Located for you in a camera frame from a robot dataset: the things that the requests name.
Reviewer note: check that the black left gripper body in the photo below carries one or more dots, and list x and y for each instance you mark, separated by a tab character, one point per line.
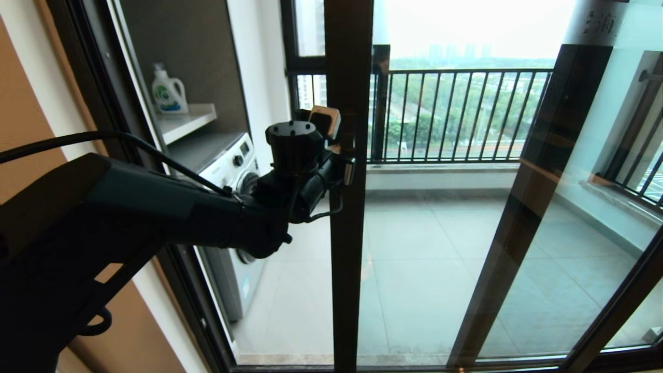
311	194

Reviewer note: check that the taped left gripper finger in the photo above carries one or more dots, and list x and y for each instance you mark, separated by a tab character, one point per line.
344	171
329	120

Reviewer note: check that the dark framed glass sliding door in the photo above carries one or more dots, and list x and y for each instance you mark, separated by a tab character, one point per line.
347	259

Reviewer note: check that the white front-load washing machine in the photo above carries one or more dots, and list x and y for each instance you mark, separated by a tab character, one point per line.
233	155

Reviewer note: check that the dark brown cabinet niche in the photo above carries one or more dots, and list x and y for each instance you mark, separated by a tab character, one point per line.
194	52

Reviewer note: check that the white laundry detergent bottle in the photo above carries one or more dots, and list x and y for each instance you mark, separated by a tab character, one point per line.
167	97

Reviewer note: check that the dark framed fixed glass door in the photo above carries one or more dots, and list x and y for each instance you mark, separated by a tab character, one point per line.
523	217

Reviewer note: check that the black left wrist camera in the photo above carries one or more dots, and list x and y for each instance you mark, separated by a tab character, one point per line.
295	147

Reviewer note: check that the dark balcony window frame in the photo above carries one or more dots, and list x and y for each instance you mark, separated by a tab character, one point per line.
305	65

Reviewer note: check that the white wall shelf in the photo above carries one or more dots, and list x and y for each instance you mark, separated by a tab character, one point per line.
184	123

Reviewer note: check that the dark outer door frame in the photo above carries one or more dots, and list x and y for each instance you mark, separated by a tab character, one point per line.
103	77

